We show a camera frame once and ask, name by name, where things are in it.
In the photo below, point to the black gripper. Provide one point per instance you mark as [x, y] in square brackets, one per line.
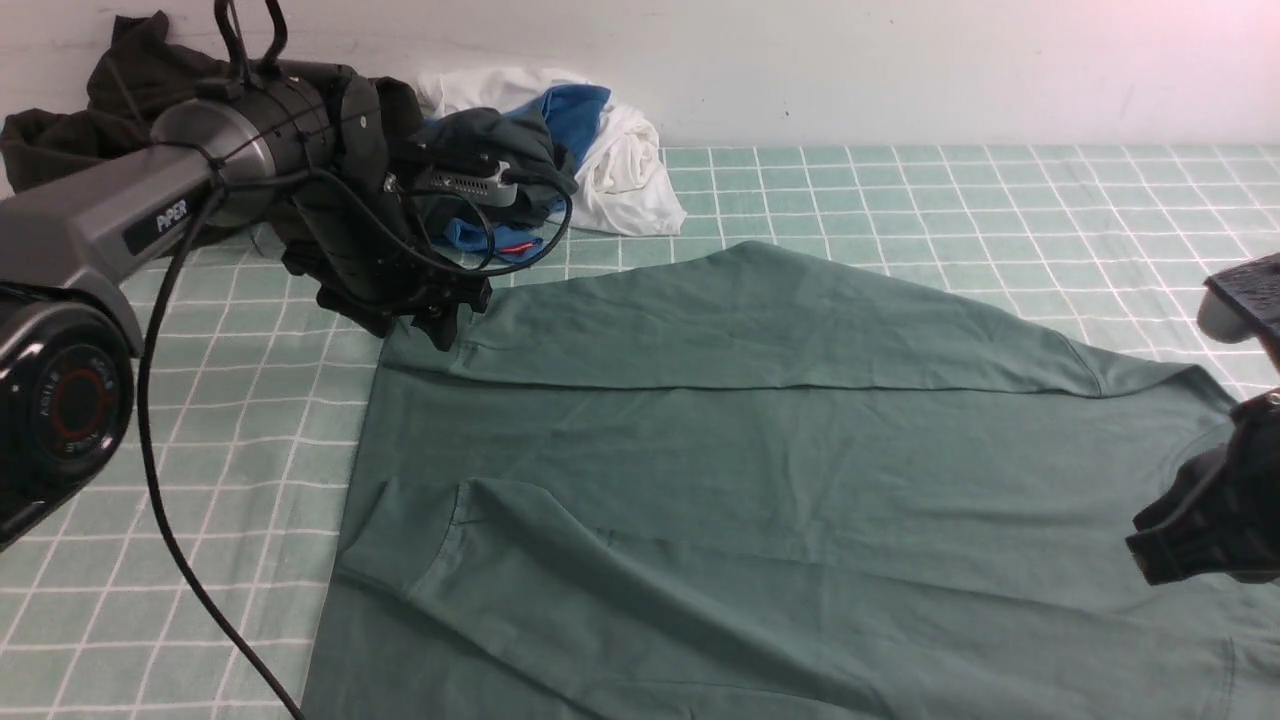
[373, 275]

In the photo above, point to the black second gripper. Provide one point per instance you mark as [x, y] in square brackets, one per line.
[1221, 515]

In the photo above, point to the green long-sleeve top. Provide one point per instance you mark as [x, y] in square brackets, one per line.
[761, 485]

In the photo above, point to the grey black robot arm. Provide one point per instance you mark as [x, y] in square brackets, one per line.
[76, 361]

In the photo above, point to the green checked tablecloth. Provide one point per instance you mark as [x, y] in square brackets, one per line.
[259, 395]

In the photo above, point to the dark grey crumpled garment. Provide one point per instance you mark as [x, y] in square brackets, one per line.
[473, 140]

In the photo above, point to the white crumpled garment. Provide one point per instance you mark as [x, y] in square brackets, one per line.
[624, 186]

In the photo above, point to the blue crumpled garment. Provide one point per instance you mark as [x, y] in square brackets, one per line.
[572, 114]

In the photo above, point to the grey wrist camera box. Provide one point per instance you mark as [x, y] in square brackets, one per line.
[465, 185]

